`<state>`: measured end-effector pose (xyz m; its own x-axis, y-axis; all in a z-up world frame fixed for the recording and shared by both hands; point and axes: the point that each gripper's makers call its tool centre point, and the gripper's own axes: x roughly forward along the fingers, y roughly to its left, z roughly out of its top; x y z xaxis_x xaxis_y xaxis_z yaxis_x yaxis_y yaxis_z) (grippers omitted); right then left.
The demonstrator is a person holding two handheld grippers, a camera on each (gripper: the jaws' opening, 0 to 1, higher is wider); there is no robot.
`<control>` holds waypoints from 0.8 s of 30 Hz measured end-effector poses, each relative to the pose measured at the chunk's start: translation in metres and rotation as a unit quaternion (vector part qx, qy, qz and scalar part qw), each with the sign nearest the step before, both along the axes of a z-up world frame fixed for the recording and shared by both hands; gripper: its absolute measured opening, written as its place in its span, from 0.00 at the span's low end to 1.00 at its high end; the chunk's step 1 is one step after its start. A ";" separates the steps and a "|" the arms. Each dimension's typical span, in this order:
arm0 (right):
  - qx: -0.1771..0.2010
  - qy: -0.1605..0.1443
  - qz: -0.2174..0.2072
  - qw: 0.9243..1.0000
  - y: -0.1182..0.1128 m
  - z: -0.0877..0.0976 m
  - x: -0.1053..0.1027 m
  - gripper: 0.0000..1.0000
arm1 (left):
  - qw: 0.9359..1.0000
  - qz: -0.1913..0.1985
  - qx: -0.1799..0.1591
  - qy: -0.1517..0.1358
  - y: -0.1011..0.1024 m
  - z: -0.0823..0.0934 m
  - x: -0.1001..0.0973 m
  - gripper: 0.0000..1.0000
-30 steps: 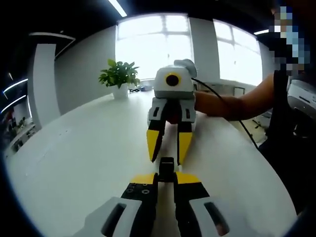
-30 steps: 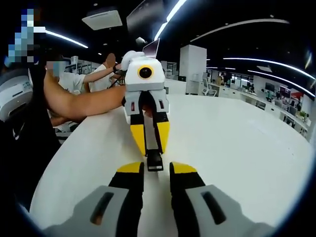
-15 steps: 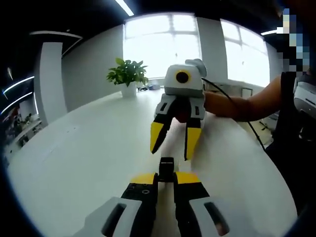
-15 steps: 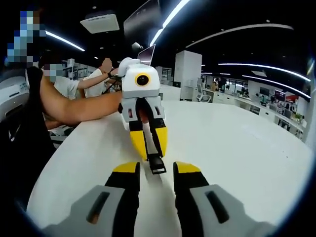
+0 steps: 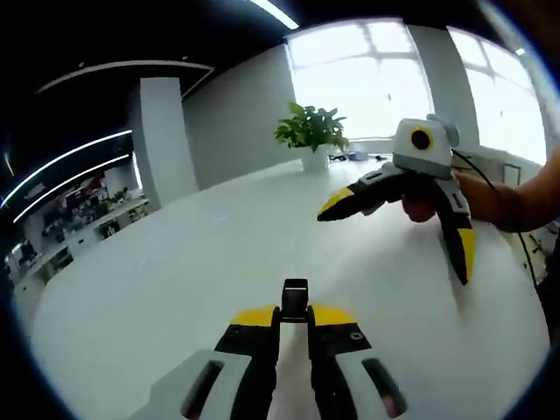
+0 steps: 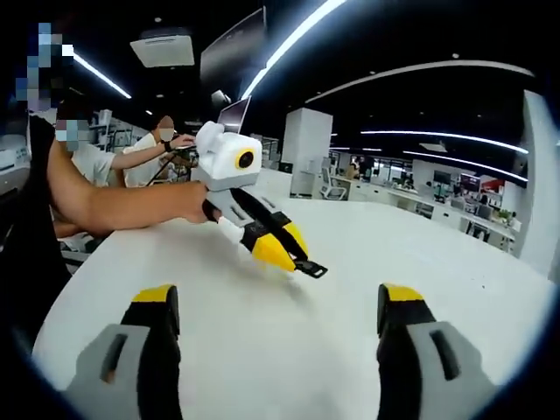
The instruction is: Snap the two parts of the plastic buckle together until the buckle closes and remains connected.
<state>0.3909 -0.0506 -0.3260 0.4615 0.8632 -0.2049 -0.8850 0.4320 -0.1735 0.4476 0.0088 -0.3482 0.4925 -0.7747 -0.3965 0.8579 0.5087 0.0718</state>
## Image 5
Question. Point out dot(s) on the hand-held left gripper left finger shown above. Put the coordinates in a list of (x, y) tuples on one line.
[(245, 347)]

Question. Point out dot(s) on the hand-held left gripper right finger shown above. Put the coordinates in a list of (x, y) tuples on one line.
[(337, 345)]

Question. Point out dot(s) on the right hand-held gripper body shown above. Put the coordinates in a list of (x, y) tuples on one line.
[(431, 157)]

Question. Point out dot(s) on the black plastic buckle socket part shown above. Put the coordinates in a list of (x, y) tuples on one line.
[(294, 308)]

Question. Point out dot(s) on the black plastic buckle pronged part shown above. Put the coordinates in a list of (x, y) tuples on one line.
[(295, 292)]

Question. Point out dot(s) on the person's right hand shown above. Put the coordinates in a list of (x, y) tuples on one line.
[(481, 197)]

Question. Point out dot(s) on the blue small clutter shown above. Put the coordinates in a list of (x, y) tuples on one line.
[(352, 155)]

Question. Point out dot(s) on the white plant pot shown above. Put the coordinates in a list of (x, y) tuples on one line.
[(315, 159)]

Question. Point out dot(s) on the green potted plant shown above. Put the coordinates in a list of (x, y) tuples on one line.
[(312, 127)]

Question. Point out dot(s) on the large bright window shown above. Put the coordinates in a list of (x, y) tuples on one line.
[(359, 87), (499, 100)]

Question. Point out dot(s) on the white square pillar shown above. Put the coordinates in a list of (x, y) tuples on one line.
[(168, 131)]

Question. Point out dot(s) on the white storage shelf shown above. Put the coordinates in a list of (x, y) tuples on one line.
[(52, 258)]

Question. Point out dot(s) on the curved ceiling light strip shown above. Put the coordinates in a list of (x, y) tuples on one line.
[(74, 175), (70, 153)]

